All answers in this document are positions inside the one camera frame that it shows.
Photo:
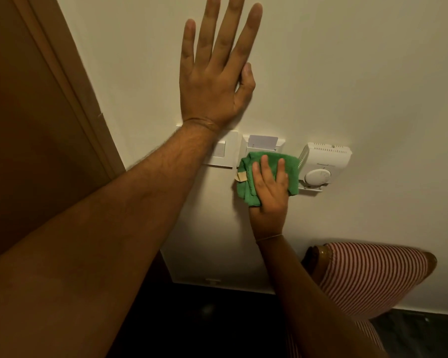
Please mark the person's left forearm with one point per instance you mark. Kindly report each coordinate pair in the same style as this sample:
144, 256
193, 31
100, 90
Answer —
97, 238

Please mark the white baseboard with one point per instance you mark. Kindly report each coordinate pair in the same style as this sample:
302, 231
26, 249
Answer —
224, 286

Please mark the person's right forearm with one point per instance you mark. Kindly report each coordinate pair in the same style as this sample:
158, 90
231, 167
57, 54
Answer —
306, 301

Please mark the white key card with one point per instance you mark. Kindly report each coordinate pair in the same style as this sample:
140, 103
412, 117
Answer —
263, 142

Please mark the person's left thumb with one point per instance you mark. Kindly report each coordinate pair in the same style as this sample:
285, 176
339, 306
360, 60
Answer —
247, 83

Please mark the person's right fingers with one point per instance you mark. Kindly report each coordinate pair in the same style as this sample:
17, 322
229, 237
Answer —
267, 173

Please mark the white key card holder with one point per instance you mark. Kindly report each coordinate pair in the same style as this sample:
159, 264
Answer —
280, 145

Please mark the person's left little finger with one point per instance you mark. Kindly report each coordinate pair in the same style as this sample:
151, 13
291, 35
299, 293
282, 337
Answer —
187, 44

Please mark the person's left middle finger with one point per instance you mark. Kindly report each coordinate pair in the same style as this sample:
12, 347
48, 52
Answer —
227, 26

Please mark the green microfibre cloth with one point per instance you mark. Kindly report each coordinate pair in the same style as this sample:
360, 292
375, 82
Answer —
246, 190

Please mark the person's left hand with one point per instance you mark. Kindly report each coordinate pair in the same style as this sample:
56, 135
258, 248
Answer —
207, 89

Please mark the white dial thermostat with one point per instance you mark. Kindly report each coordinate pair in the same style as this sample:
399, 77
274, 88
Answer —
324, 164

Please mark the brown wooden door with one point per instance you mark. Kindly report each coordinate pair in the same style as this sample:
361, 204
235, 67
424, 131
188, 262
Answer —
26, 145

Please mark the red white striped chair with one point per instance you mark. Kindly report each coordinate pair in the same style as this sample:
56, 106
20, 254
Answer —
373, 279

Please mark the person's right hand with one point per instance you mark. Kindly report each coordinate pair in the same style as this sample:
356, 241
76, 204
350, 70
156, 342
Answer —
270, 205

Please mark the white wall switch plate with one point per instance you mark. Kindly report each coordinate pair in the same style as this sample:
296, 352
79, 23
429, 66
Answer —
226, 149

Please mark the brown wooden door frame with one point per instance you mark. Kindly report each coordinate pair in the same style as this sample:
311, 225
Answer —
78, 93

